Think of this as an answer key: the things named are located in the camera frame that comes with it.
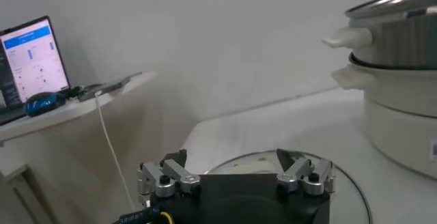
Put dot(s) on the blue computer mouse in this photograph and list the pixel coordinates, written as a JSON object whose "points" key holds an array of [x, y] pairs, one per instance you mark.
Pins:
{"points": [[44, 104]]}

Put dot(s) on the stainless steel steamer basket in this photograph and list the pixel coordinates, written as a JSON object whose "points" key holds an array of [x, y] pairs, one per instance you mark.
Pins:
{"points": [[399, 41]]}

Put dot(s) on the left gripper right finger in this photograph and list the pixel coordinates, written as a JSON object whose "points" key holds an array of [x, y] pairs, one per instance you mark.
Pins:
{"points": [[297, 172]]}

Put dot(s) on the white electric cooker base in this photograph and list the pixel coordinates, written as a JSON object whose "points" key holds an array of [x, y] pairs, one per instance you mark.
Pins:
{"points": [[403, 126]]}

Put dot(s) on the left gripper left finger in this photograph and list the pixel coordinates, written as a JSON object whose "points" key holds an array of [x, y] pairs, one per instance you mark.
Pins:
{"points": [[177, 172]]}

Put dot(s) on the black smartphone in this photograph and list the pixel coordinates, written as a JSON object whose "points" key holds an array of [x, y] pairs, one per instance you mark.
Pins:
{"points": [[109, 84]]}

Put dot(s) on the open laptop computer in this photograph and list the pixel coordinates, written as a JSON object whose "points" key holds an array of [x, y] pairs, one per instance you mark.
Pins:
{"points": [[34, 61]]}

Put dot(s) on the white side table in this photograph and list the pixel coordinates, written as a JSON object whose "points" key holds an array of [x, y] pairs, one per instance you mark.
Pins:
{"points": [[51, 116]]}

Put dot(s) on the round glass pot lid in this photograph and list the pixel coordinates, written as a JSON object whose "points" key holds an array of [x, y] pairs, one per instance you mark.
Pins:
{"points": [[348, 194]]}

